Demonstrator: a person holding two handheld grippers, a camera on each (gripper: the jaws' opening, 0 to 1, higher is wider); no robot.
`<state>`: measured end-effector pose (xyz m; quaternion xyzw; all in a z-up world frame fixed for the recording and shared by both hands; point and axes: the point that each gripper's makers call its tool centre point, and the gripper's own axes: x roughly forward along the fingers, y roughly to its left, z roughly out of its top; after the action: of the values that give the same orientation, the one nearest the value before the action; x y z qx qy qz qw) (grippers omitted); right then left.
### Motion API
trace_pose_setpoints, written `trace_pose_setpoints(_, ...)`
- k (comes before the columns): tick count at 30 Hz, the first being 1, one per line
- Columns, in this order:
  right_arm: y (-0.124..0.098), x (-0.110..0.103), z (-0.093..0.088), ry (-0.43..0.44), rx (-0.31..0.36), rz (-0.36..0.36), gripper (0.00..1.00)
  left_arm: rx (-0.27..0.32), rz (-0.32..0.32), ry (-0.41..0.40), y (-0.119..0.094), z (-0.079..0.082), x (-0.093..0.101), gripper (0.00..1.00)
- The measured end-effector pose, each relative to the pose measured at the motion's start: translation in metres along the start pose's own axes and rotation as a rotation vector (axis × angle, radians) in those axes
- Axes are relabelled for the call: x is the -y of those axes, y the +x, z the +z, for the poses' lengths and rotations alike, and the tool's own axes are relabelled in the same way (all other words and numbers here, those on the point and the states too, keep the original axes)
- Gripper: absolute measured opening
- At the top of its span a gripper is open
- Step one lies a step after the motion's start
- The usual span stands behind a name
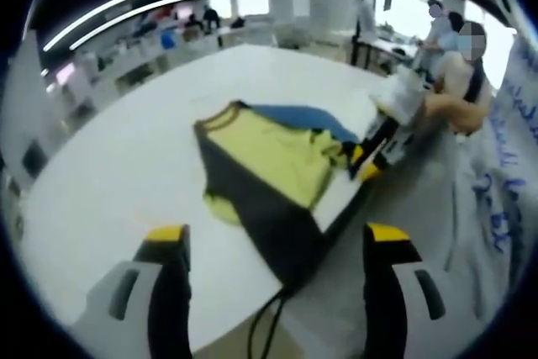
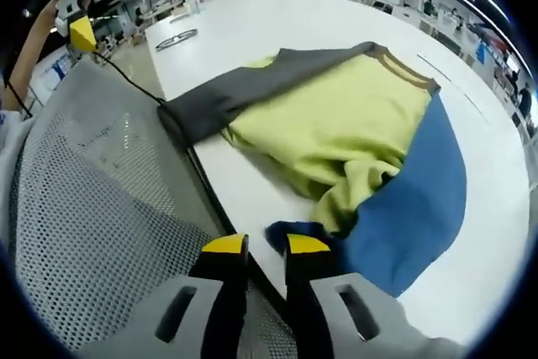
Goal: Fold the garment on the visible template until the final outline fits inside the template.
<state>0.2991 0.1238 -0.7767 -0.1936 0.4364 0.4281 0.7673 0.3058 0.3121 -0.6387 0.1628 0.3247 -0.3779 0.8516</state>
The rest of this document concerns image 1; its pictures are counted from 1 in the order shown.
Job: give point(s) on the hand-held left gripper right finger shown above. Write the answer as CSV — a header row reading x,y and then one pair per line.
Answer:
x,y
382,291

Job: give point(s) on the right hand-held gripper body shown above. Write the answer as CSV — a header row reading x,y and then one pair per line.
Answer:
x,y
401,98

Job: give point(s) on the person's pale printed clothing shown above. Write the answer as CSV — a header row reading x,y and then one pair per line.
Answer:
x,y
500,207

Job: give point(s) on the yellow grey blue garment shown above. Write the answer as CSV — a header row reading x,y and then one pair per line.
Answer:
x,y
260,153

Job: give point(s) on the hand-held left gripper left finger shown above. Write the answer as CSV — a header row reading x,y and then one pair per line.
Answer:
x,y
168,291

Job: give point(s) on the blue hanging cloth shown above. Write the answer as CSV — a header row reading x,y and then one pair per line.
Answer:
x,y
168,39

